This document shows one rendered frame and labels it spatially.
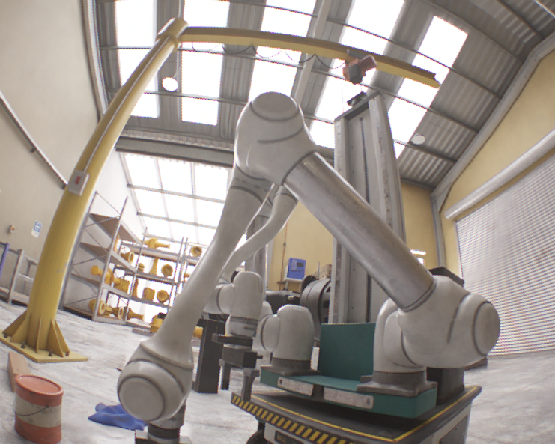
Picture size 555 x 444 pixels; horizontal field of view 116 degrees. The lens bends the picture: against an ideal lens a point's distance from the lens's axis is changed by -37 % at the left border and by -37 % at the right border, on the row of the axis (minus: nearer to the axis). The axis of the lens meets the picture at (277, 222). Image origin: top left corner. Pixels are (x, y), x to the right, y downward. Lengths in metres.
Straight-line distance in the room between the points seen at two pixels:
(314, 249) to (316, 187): 6.67
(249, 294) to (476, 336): 0.62
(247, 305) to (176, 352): 0.41
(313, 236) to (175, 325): 6.91
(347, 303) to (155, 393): 0.89
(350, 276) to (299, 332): 0.32
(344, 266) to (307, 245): 6.02
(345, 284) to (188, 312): 0.78
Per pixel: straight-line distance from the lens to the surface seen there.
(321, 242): 7.31
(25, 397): 1.07
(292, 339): 1.05
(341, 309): 1.13
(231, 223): 0.65
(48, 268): 2.46
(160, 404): 0.42
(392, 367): 0.76
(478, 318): 0.57
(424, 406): 0.79
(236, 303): 0.84
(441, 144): 9.14
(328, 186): 0.53
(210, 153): 8.16
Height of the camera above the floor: 0.56
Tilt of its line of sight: 24 degrees up
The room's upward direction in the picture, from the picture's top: 7 degrees clockwise
